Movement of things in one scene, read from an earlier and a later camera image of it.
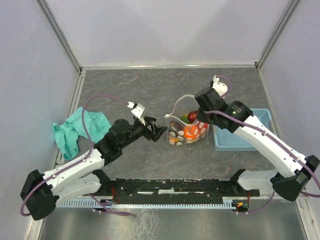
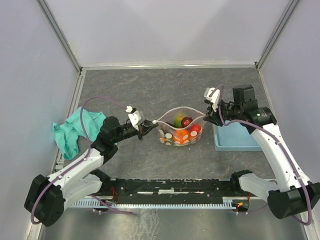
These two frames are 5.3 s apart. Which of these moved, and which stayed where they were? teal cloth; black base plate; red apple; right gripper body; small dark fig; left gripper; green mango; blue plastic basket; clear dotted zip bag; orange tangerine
Moved: clear dotted zip bag; left gripper; right gripper body; red apple; green mango; small dark fig; orange tangerine
Stayed: black base plate; teal cloth; blue plastic basket
